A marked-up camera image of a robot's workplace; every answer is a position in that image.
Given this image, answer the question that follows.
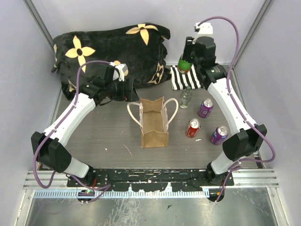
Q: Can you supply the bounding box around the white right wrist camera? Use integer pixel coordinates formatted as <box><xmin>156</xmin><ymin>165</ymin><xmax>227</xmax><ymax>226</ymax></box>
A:
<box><xmin>194</xmin><ymin>22</ymin><xmax>213</xmax><ymax>36</ymax></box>

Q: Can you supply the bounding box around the purple fanta can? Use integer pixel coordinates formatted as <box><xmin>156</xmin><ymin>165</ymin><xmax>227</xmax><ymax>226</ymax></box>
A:
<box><xmin>211</xmin><ymin>126</ymin><xmax>229</xmax><ymax>145</ymax></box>
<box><xmin>198</xmin><ymin>98</ymin><xmax>214</xmax><ymax>118</ymax></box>

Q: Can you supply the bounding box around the clear glass Chang bottle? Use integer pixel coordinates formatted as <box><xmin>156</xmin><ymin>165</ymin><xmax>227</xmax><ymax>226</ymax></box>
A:
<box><xmin>179</xmin><ymin>86</ymin><xmax>192</xmax><ymax>109</ymax></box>

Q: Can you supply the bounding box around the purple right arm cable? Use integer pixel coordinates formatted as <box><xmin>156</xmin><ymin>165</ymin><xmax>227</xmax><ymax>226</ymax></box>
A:
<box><xmin>197</xmin><ymin>16</ymin><xmax>276</xmax><ymax>203</ymax></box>

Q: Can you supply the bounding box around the burlap watermelon canvas bag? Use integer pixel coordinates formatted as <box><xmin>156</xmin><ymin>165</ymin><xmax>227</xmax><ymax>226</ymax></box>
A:
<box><xmin>127</xmin><ymin>97</ymin><xmax>179</xmax><ymax>148</ymax></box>

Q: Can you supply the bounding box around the black floral plush blanket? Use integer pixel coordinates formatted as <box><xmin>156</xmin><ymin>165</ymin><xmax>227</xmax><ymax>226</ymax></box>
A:
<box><xmin>51</xmin><ymin>22</ymin><xmax>171</xmax><ymax>100</ymax></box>

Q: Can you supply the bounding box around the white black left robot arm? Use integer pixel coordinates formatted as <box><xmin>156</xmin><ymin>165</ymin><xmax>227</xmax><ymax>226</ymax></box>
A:
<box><xmin>31</xmin><ymin>60</ymin><xmax>139</xmax><ymax>186</ymax></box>

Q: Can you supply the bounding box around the green Perrier glass bottle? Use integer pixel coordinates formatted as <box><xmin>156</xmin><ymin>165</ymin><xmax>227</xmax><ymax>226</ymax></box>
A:
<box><xmin>177</xmin><ymin>55</ymin><xmax>192</xmax><ymax>74</ymax></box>

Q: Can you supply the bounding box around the black white striped cloth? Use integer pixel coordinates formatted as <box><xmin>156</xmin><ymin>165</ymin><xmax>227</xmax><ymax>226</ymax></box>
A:
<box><xmin>170</xmin><ymin>65</ymin><xmax>205</xmax><ymax>90</ymax></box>

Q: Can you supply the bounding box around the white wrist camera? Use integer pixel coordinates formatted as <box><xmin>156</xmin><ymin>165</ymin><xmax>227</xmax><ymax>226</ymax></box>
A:
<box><xmin>194</xmin><ymin>22</ymin><xmax>213</xmax><ymax>36</ymax></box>
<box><xmin>113</xmin><ymin>64</ymin><xmax>128</xmax><ymax>81</ymax></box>

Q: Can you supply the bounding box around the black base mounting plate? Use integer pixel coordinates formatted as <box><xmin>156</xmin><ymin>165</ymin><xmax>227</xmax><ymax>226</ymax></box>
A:
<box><xmin>67</xmin><ymin>168</ymin><xmax>235</xmax><ymax>192</ymax></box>

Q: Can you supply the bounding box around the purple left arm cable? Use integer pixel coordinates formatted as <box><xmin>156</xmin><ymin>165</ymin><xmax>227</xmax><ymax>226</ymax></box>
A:
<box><xmin>32</xmin><ymin>60</ymin><xmax>116</xmax><ymax>203</ymax></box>

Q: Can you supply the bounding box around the aluminium slotted rail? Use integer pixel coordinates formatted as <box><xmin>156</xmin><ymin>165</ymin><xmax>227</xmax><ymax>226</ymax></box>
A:
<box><xmin>76</xmin><ymin>190</ymin><xmax>210</xmax><ymax>199</ymax></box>

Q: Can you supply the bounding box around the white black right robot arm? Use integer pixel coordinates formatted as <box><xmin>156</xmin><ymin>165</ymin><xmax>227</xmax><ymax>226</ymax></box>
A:
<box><xmin>182</xmin><ymin>36</ymin><xmax>267</xmax><ymax>186</ymax></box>

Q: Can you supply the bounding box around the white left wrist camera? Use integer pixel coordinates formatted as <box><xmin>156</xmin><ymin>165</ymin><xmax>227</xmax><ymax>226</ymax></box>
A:
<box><xmin>113</xmin><ymin>64</ymin><xmax>128</xmax><ymax>81</ymax></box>

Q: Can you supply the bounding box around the red Coke can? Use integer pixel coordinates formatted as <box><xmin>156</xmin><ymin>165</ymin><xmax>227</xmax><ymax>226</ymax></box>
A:
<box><xmin>185</xmin><ymin>119</ymin><xmax>201</xmax><ymax>138</ymax></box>

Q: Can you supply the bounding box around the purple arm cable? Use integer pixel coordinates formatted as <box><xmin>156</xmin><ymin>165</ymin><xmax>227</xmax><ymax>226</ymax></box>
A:
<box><xmin>32</xmin><ymin>60</ymin><xmax>116</xmax><ymax>203</ymax></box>
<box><xmin>197</xmin><ymin>16</ymin><xmax>276</xmax><ymax>203</ymax></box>

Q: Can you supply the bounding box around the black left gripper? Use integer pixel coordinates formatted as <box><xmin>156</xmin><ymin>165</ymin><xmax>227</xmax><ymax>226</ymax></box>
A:
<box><xmin>105</xmin><ymin>78</ymin><xmax>139</xmax><ymax>102</ymax></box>

